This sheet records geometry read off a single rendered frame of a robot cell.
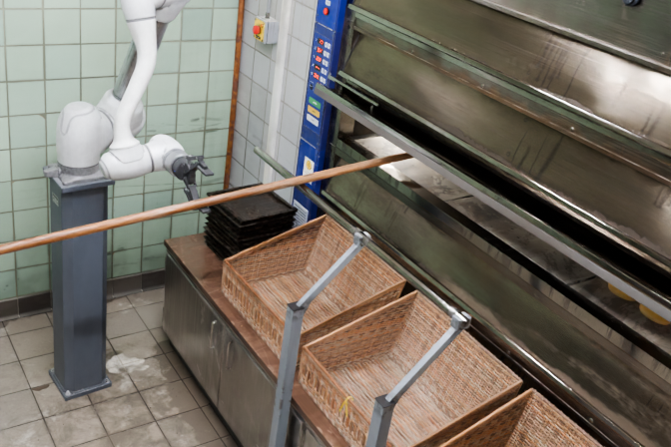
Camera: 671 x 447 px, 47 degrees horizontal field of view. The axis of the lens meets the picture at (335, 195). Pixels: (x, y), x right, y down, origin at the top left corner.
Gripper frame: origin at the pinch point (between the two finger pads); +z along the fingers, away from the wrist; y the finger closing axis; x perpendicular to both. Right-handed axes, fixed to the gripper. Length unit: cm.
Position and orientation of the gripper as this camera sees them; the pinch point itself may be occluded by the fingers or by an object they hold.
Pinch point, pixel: (207, 192)
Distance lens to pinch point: 257.9
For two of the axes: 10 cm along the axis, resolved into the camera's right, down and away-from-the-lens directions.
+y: -1.4, 8.9, 4.3
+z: 5.5, 4.4, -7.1
